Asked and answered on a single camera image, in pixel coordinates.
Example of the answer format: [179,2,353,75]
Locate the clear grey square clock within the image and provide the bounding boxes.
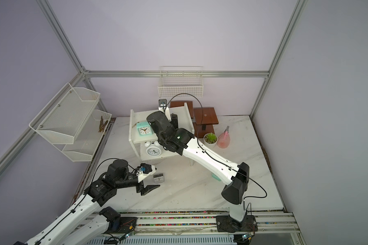
[153,173,165,184]

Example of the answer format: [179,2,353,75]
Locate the white twin-bell alarm clock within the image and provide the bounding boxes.
[144,141,162,157]

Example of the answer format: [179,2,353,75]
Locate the mint square alarm clock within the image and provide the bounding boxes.
[212,173,221,181]

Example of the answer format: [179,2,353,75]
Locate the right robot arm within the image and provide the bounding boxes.
[147,111,249,223]

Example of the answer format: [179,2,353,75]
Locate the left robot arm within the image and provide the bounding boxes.
[26,158,159,245]

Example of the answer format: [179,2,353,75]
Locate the brown wooden step stand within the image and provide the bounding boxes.
[170,101,219,138]

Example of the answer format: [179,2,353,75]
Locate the small green potted plant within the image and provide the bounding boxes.
[203,133,218,149]

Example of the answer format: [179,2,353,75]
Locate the pink spray bottle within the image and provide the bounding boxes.
[217,126,231,149]

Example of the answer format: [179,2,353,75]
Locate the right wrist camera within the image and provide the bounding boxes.
[158,99,171,121]

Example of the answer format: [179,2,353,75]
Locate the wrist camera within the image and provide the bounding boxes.
[136,163,156,183]
[158,99,171,121]

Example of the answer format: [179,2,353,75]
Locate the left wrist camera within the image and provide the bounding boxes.
[136,163,156,183]

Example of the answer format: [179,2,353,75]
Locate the white wire wall basket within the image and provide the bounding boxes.
[158,66,204,98]

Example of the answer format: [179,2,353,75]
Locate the aluminium frame rail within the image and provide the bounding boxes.
[83,70,269,78]

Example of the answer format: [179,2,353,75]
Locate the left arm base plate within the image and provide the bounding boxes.
[105,217,138,234]

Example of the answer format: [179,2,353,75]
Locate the white mesh two-tier wall rack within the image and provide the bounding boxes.
[29,83,111,162]

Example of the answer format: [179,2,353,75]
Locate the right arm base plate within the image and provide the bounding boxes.
[215,215,258,233]

